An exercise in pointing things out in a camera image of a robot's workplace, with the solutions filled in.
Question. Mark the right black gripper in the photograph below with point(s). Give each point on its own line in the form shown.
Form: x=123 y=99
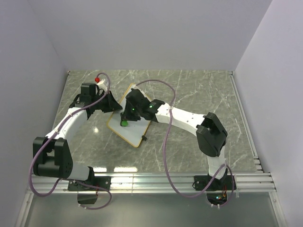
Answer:
x=127 y=115

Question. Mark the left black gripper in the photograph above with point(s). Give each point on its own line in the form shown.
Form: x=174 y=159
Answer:
x=112 y=104

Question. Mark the green whiteboard eraser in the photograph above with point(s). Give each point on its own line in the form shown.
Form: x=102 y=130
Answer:
x=124 y=123

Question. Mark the yellow framed whiteboard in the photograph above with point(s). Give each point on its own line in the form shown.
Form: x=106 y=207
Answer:
x=134 y=131

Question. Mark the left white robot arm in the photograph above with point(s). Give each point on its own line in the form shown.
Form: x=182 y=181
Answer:
x=52 y=156

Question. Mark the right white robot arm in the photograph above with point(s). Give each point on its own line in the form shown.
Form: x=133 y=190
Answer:
x=210 y=133

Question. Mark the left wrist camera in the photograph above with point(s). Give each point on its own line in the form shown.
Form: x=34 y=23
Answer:
x=101 y=83

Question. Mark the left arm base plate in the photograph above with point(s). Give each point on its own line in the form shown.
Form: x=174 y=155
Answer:
x=93 y=184

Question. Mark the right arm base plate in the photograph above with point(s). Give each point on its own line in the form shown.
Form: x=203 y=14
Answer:
x=201 y=181

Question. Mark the aluminium front rail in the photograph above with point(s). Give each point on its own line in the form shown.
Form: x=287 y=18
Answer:
x=158 y=182

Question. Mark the aluminium rail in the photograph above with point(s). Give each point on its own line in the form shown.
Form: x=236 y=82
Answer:
x=158 y=182
x=256 y=159

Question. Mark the aluminium right rail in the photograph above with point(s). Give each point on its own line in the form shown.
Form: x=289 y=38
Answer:
x=256 y=159

